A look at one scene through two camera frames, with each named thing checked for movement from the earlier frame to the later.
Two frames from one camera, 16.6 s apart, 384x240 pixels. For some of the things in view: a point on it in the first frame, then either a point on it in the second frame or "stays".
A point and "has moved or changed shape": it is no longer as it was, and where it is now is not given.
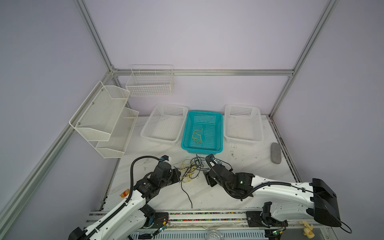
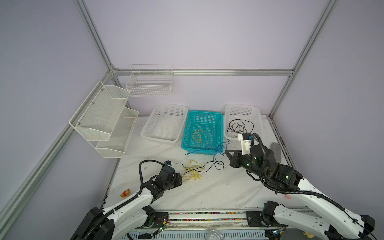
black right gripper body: x=210 y=181 -> x=243 y=162
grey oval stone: x=276 y=153 stays
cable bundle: x=191 y=170 has moved or changed shape
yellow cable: x=197 y=140 stays
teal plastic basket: x=203 y=133 stays
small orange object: x=124 y=193 stays
